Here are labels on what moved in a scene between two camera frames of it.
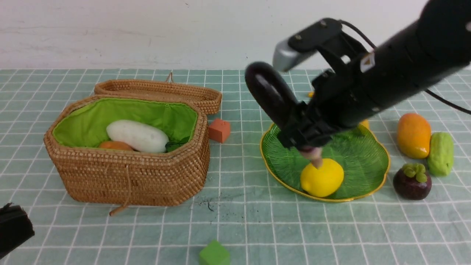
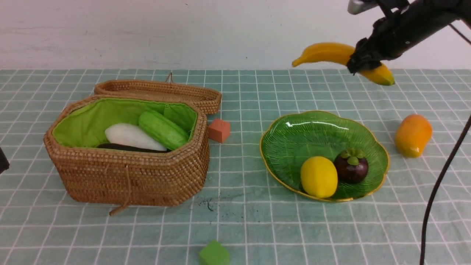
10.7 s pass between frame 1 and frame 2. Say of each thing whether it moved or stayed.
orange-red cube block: stayed
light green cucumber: moved
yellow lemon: moved
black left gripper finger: moved
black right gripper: moved
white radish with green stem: stayed
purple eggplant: moved
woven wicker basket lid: stayed
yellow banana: moved
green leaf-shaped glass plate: stayed
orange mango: stayed
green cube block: stayed
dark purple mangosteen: moved
